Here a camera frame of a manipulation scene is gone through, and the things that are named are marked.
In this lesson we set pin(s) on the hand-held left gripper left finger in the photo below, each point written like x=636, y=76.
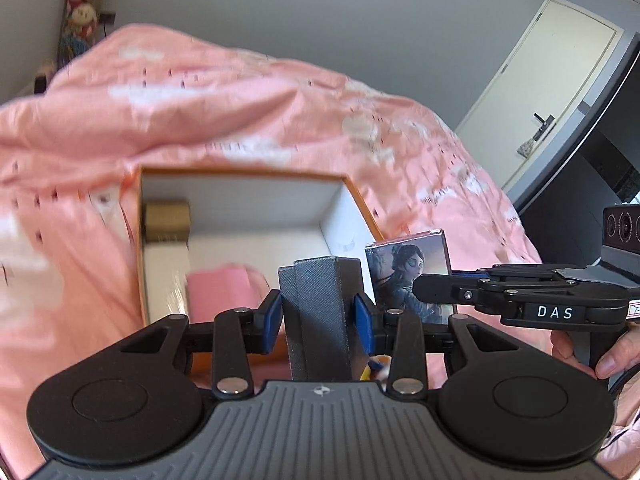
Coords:
x=270, y=321

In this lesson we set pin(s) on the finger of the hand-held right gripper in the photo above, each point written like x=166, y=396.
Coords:
x=520, y=275
x=445, y=289

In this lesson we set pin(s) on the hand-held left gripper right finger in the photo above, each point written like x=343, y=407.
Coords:
x=364, y=325

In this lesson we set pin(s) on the grey textured case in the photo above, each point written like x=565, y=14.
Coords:
x=317, y=310

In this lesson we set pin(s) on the printed card box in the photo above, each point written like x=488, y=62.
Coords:
x=400, y=270

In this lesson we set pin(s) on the pink glasses case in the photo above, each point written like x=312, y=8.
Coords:
x=225, y=292

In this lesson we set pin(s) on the white glasses case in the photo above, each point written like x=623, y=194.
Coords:
x=165, y=275

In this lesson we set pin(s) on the orange cardboard box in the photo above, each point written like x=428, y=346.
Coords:
x=240, y=210

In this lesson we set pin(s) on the gold small box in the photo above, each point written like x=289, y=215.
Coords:
x=167, y=220

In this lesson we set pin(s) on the person's right hand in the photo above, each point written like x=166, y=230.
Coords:
x=612, y=360

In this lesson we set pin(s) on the small hanging pouch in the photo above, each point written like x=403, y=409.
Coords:
x=525, y=147

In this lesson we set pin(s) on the dark wardrobe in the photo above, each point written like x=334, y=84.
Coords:
x=590, y=160

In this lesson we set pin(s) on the cream door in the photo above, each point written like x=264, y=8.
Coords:
x=540, y=75

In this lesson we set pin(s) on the pink printed blanket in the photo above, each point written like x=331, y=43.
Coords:
x=200, y=100

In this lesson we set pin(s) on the clear tube of plush toys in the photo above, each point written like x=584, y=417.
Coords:
x=85, y=10

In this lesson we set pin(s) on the black wall socket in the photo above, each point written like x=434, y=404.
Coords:
x=108, y=17

